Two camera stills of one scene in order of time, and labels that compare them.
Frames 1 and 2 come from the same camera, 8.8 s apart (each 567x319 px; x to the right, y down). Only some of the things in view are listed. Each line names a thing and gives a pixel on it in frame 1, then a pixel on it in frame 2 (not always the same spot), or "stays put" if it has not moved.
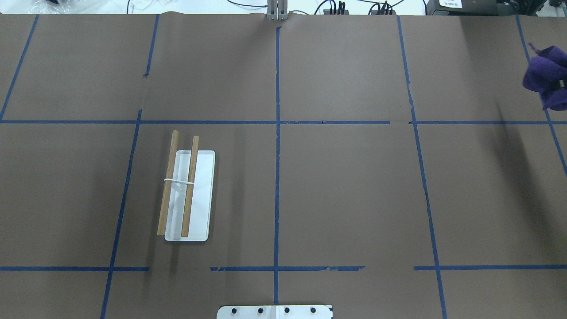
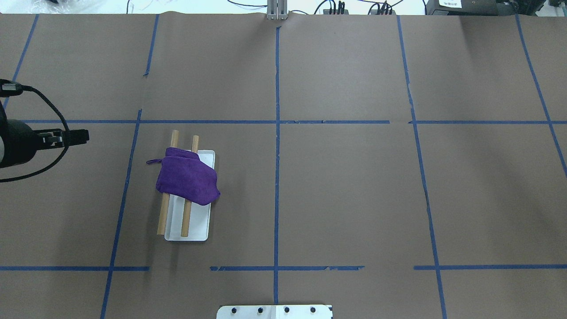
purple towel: [546, 73] → [183, 174]
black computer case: [472, 8] stays put
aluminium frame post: [277, 9] stays put
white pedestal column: [275, 312] stays put
